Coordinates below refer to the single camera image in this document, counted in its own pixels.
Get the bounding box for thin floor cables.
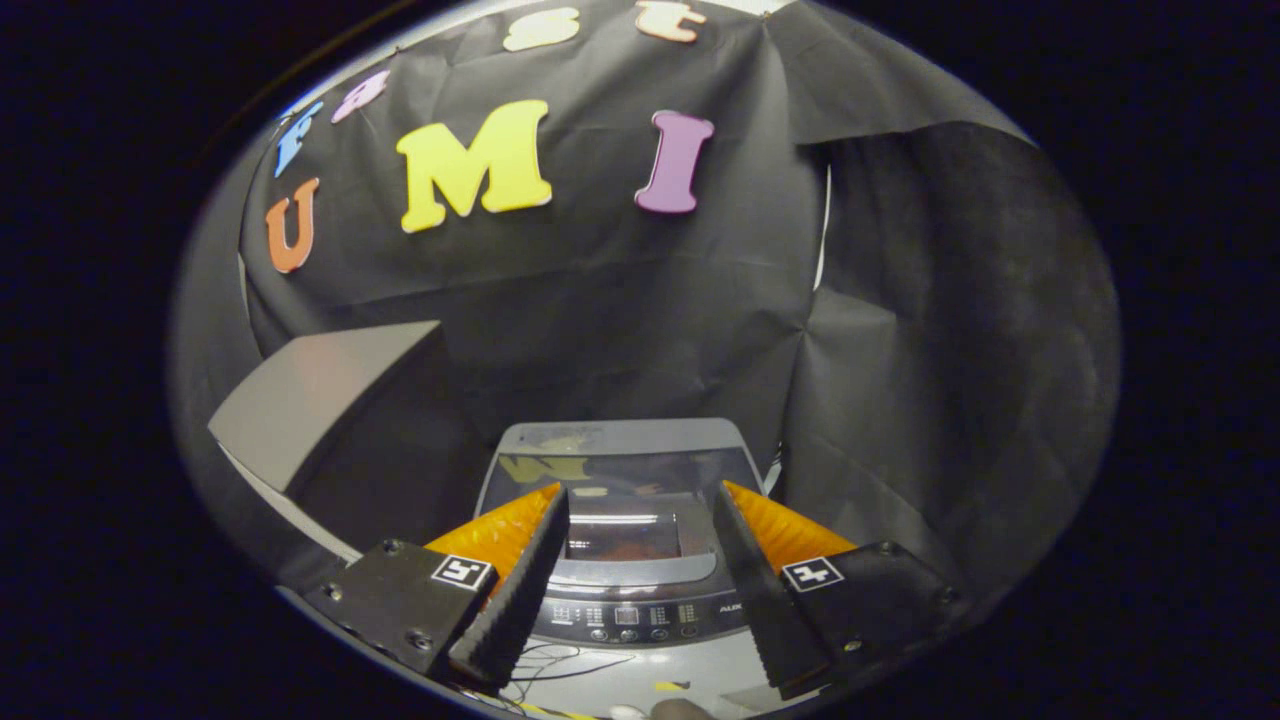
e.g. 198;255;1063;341
498;640;643;717

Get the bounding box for black backdrop cloth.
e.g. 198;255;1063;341
170;0;1121;603

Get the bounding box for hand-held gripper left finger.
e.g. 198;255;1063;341
303;483;573;692

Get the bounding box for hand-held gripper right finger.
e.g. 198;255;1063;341
710;480;971;702

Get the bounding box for grey washing machine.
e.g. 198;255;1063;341
472;418;771;651

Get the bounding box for grey cabinet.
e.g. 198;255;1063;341
207;320;497;593

